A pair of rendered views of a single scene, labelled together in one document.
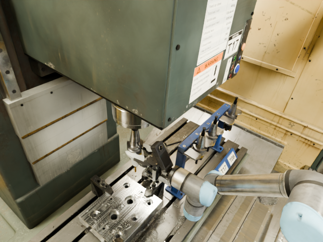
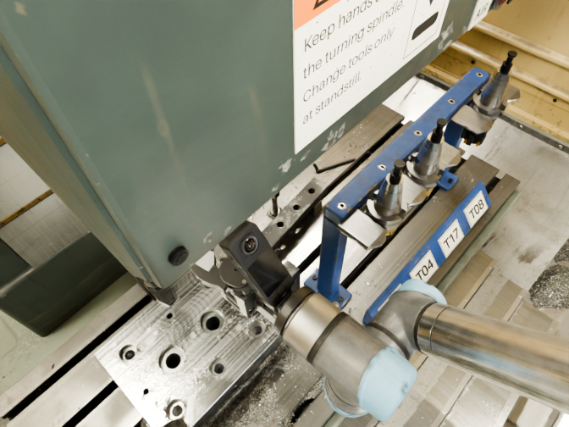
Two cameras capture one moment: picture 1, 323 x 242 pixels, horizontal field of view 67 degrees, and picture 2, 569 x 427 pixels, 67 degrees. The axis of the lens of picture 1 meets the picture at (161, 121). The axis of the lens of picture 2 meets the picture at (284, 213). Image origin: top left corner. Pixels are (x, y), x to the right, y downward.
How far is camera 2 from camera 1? 44 cm
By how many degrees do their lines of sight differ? 20
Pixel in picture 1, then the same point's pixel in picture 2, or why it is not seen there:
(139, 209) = (230, 345)
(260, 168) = (545, 224)
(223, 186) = (438, 345)
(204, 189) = (376, 381)
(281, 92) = not seen: outside the picture
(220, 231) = (428, 376)
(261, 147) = (555, 171)
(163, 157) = (259, 269)
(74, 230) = (95, 375)
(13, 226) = (12, 329)
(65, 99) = not seen: hidden behind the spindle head
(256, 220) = not seen: hidden behind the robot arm
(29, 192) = (13, 280)
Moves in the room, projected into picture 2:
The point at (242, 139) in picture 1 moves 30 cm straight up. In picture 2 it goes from (508, 151) to (559, 66)
